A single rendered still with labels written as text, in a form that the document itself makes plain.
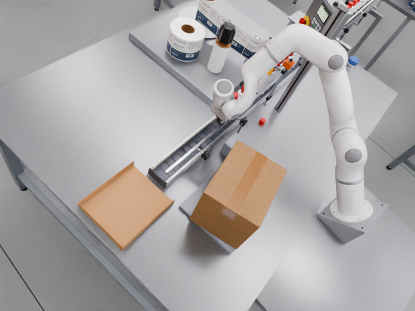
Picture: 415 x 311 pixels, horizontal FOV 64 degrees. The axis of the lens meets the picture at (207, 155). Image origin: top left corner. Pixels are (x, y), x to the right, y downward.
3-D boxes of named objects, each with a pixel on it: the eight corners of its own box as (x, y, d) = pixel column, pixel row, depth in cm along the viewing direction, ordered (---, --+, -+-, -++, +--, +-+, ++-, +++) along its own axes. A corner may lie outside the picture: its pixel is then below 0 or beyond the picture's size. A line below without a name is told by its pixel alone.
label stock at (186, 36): (160, 52, 191) (164, 31, 179) (173, 33, 203) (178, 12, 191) (192, 66, 191) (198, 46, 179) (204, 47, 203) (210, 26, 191)
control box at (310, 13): (315, 24, 170) (336, -10, 155) (329, 48, 162) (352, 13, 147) (298, 24, 167) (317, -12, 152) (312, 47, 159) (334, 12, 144)
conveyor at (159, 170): (313, 41, 243) (316, 36, 239) (322, 47, 241) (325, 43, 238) (150, 173, 152) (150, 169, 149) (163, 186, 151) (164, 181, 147)
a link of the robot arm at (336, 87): (337, 163, 144) (331, 145, 158) (367, 157, 141) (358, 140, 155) (313, 50, 124) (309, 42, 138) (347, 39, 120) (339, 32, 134)
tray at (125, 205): (133, 165, 154) (133, 160, 150) (173, 202, 149) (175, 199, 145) (78, 206, 137) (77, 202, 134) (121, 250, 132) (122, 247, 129)
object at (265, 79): (258, 86, 196) (272, 60, 179) (265, 92, 195) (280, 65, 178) (254, 90, 193) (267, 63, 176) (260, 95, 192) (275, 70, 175)
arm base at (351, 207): (338, 194, 172) (336, 164, 164) (378, 203, 160) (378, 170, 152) (323, 216, 161) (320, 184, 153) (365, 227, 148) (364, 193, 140)
